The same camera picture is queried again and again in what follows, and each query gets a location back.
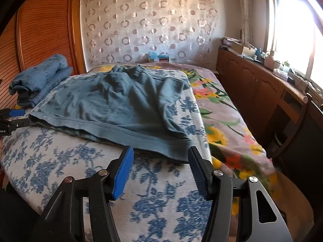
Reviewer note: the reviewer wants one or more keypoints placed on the folded blue denim jeans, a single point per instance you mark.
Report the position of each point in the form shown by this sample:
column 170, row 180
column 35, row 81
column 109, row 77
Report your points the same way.
column 33, row 84

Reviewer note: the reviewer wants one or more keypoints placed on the colourful floral blanket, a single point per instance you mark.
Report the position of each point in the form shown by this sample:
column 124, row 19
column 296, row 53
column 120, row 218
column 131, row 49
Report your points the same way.
column 227, row 131

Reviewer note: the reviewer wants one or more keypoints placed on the wooden slatted wardrobe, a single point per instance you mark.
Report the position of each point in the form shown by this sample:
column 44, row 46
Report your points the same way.
column 33, row 30

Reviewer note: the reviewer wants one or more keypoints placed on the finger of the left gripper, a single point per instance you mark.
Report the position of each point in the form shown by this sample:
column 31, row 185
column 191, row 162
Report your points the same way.
column 7, row 127
column 6, row 113

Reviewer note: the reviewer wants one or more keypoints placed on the circle patterned sheer curtain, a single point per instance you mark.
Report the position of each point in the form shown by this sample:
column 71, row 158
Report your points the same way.
column 125, row 31

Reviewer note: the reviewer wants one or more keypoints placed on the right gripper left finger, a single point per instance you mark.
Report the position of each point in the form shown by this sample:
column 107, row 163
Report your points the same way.
column 62, row 218

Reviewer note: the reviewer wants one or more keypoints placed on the cardboard box on sideboard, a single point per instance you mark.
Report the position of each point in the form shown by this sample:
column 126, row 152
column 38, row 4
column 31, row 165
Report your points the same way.
column 248, row 51

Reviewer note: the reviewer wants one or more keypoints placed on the blue tissue box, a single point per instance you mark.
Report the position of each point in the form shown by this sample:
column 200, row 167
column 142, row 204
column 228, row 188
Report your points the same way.
column 153, row 57

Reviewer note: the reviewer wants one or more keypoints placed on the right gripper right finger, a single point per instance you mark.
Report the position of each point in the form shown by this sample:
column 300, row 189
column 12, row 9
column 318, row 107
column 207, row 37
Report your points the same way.
column 259, row 218

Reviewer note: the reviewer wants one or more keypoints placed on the long wooden sideboard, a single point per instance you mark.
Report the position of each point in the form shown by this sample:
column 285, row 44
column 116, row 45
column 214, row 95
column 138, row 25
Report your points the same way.
column 283, row 119

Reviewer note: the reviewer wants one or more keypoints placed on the bright window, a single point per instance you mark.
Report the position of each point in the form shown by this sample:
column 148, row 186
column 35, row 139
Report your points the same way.
column 295, row 36

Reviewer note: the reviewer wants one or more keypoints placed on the teal blue pants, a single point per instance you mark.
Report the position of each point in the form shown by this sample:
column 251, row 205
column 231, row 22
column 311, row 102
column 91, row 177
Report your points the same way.
column 128, row 106

